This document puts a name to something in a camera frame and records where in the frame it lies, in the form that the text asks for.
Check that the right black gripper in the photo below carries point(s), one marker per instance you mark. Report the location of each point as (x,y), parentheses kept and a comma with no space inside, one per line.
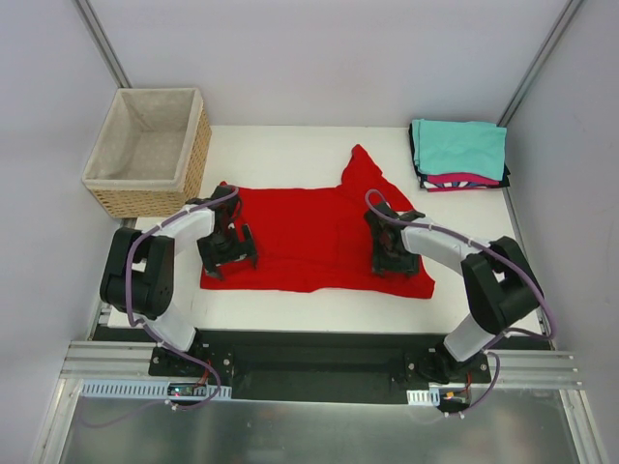
(396,263)

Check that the left aluminium frame post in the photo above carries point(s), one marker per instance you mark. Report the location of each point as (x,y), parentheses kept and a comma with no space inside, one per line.
(102,42)

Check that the pink t shirt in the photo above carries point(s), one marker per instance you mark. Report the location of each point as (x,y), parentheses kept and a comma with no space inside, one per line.
(457,181)

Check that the black t shirt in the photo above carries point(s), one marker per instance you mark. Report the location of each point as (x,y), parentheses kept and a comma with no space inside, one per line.
(504,181)

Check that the aluminium frame post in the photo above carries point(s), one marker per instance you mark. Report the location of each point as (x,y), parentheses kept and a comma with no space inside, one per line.
(102,42)
(553,38)

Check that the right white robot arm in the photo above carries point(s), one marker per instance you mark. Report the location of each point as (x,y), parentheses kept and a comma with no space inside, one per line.
(500,287)

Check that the wicker basket with cloth liner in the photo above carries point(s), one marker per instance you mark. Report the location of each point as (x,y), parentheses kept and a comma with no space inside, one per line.
(150,155)

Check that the red t shirt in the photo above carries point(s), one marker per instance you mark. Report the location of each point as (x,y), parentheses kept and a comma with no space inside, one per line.
(308,239)

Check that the right aluminium frame post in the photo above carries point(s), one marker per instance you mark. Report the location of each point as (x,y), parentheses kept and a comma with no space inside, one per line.
(553,38)

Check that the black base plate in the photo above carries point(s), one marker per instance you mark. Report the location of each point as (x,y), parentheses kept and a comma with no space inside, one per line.
(367,368)

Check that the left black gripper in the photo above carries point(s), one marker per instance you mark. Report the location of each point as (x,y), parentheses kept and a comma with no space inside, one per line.
(228,253)

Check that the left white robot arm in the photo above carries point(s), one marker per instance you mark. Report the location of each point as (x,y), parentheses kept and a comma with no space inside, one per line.
(138,277)

